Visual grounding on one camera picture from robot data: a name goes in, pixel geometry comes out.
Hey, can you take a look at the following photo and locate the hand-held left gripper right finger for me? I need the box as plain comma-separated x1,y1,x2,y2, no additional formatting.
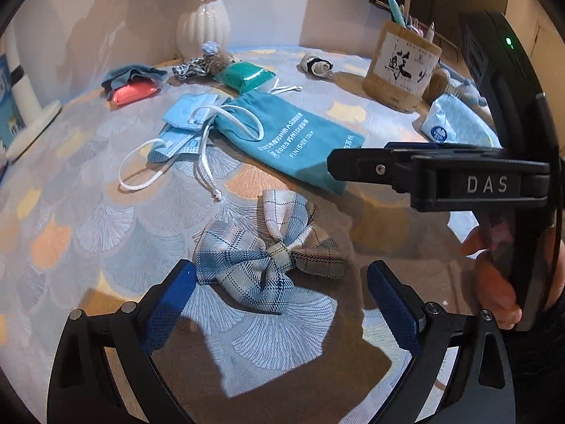
366,260,517,424

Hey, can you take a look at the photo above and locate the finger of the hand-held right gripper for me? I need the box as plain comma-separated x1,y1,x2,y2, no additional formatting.
328,148,416,187
383,140,439,151

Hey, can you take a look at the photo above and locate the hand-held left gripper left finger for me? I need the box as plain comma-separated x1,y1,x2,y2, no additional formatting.
46,258,197,424

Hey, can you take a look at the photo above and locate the plaid fabric bow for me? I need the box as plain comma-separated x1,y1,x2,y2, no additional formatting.
194,188,346,316

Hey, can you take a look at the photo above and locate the white belt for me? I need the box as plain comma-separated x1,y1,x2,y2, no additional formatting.
300,52,335,79

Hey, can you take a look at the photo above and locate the pink packet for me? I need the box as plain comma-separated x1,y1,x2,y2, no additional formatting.
110,78,160,107

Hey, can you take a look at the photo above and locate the person's right hand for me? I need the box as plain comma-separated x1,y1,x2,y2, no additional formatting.
461,225,524,330

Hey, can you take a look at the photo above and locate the blue dotted tissue pack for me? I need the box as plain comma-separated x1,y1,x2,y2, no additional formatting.
412,93,504,147

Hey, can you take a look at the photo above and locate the bamboo pen holder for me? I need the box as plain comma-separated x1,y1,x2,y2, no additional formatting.
363,20,442,113

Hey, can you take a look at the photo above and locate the green tissue pack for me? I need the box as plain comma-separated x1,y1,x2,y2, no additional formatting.
213,62,278,95

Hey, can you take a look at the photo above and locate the blue face mask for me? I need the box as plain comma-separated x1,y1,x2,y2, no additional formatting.
118,126,213,193
162,94,230,131

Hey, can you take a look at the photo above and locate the brown furry plush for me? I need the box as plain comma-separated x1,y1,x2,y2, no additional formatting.
205,49,236,75

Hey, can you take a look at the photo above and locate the black and white scrunchie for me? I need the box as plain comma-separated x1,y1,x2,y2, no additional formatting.
172,58,212,81

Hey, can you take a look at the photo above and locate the white ribbed vase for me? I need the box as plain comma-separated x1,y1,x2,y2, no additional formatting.
177,0,231,60

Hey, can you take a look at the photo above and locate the grey blue cloth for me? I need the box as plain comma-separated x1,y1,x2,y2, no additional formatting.
101,65,169,98

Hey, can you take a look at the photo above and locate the teal drawstring bag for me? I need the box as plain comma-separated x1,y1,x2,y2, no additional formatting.
194,92,366,204

